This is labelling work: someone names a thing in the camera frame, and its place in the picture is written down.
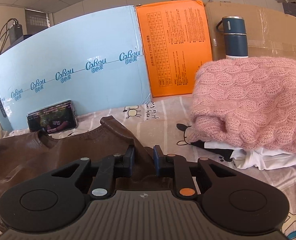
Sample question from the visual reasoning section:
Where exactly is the brown leather jacket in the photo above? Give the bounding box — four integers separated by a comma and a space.
0, 115, 173, 233

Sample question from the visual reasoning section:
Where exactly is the printed bed sheet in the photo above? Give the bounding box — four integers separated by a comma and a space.
0, 97, 296, 239

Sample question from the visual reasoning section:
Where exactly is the white folded garment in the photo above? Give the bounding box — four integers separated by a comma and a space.
204, 141, 296, 170

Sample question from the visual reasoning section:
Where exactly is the black smartphone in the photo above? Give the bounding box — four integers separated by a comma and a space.
27, 100, 78, 134

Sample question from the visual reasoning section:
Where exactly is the right light blue carton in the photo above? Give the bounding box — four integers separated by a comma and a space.
0, 5, 151, 129

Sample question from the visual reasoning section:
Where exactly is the pink knitted sweater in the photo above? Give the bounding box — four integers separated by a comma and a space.
188, 57, 296, 155

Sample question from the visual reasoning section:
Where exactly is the orange cardboard box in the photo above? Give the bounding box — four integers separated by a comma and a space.
136, 0, 212, 98

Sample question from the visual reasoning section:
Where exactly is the dark blue vacuum bottle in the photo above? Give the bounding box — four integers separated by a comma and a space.
216, 16, 248, 59

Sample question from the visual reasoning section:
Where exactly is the brown cardboard box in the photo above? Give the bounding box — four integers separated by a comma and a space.
205, 2, 296, 61

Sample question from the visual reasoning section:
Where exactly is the right black power adapter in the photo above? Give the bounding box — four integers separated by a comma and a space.
9, 22, 23, 45

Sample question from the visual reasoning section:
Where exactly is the black cable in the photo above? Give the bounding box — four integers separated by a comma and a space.
0, 17, 19, 106

